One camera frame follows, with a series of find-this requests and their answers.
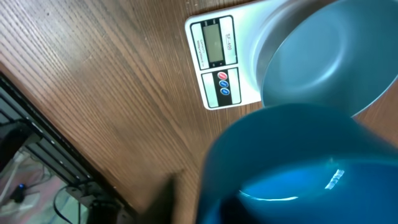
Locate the blue plastic measuring scoop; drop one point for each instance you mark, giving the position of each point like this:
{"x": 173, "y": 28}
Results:
{"x": 298, "y": 164}

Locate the white digital kitchen scale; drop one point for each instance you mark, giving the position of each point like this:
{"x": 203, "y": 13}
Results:
{"x": 223, "y": 45}

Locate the blue metal bowl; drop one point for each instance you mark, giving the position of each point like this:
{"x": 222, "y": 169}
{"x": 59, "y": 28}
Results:
{"x": 343, "y": 56}

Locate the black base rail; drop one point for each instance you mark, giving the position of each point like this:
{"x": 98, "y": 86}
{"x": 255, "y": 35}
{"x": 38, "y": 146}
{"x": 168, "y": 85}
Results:
{"x": 43, "y": 178}

